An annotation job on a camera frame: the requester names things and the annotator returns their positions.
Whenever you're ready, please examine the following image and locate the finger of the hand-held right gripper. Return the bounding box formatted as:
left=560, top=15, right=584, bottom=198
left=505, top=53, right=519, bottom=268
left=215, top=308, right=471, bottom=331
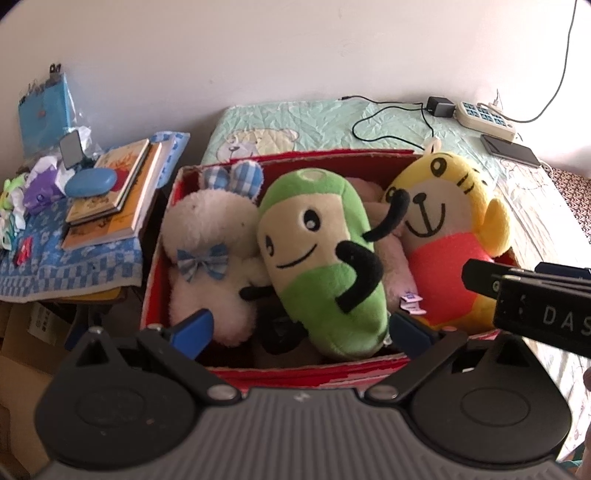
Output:
left=462, top=258, right=505, bottom=297
left=534, top=261, right=591, bottom=281

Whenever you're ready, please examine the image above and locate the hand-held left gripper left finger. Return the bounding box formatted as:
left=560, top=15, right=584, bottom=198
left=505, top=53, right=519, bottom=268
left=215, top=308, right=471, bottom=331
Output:
left=55, top=308, right=243, bottom=407

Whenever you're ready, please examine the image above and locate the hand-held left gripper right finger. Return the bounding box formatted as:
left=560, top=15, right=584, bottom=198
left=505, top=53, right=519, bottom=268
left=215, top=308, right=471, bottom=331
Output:
left=364, top=313, right=551, bottom=408

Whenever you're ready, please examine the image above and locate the yellow plush bear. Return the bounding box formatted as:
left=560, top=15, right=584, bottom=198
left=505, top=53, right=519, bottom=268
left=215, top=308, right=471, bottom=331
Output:
left=381, top=138, right=513, bottom=334

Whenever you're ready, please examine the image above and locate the white plush rabbit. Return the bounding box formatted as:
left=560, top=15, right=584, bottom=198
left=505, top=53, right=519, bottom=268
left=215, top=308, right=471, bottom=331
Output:
left=161, top=159, right=273, bottom=348

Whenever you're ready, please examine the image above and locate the green plush toy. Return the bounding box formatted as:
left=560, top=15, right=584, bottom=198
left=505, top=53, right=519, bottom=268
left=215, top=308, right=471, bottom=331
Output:
left=239, top=168, right=411, bottom=361

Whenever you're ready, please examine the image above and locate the red cardboard box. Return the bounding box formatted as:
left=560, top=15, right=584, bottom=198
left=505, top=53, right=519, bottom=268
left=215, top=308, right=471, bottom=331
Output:
left=139, top=148, right=523, bottom=391

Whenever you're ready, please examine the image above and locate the pink plush toy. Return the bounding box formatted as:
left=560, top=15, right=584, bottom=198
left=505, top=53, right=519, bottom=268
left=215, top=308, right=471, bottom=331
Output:
left=346, top=178, right=424, bottom=320

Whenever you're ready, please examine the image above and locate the dark floral cloth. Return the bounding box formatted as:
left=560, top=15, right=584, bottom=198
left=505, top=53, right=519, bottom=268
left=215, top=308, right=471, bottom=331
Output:
left=547, top=166, right=591, bottom=223

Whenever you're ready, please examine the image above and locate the black smartphone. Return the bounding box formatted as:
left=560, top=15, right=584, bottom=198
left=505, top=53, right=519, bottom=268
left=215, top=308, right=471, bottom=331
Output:
left=480, top=134, right=542, bottom=169

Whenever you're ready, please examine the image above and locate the stack of books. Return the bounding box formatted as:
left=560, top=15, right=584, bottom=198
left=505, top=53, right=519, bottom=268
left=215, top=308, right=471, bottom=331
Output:
left=61, top=143, right=163, bottom=253

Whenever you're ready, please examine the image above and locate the blue checkered cloth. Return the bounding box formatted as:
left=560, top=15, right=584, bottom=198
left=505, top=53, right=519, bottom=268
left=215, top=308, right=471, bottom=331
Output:
left=0, top=131, right=191, bottom=304

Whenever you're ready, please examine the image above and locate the white power strip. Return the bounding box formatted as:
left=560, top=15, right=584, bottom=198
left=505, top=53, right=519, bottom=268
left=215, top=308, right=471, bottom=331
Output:
left=455, top=100, right=517, bottom=143

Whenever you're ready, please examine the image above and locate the black charger adapter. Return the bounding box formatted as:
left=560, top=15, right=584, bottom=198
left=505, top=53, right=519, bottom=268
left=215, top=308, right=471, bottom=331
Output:
left=426, top=96, right=456, bottom=119

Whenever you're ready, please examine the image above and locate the blue glasses case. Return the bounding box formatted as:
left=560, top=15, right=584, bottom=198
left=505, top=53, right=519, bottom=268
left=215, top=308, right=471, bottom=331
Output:
left=64, top=167, right=117, bottom=197

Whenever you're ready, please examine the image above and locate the brown cardboard box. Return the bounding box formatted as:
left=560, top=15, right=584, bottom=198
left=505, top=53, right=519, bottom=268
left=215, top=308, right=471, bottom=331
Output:
left=0, top=300, right=77, bottom=480

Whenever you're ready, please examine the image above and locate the yellow illustrated book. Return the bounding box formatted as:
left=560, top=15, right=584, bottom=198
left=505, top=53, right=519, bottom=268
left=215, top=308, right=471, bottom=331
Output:
left=65, top=138, right=152, bottom=227

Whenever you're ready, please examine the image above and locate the small red item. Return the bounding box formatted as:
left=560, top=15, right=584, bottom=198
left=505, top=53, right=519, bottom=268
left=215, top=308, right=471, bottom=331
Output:
left=14, top=235, right=34, bottom=267

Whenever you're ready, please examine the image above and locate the purple toy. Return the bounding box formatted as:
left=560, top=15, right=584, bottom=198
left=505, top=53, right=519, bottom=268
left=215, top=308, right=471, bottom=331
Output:
left=23, top=168, right=66, bottom=216

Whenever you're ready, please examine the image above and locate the small standing mirror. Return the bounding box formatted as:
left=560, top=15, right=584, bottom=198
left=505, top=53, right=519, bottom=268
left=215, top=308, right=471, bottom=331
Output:
left=59, top=130, right=86, bottom=169

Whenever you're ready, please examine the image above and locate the green and white toy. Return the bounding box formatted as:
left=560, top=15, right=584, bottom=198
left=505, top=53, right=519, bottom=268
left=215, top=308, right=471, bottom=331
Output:
left=0, top=175, right=29, bottom=241

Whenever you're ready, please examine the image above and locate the cartoon print bed sheet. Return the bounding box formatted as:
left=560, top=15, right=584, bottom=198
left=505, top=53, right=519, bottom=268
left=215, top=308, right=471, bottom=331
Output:
left=203, top=99, right=591, bottom=407

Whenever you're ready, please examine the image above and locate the blue notepad in plastic bag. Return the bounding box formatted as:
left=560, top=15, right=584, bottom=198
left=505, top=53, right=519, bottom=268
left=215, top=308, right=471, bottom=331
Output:
left=17, top=62, right=77, bottom=154

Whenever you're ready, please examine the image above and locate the black charger cable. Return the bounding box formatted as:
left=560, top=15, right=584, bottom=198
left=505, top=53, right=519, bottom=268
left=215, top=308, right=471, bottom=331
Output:
left=341, top=96, right=437, bottom=156

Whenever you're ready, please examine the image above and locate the grey power strip cord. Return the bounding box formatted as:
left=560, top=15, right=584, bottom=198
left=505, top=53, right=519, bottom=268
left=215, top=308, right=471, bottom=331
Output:
left=510, top=0, right=581, bottom=124

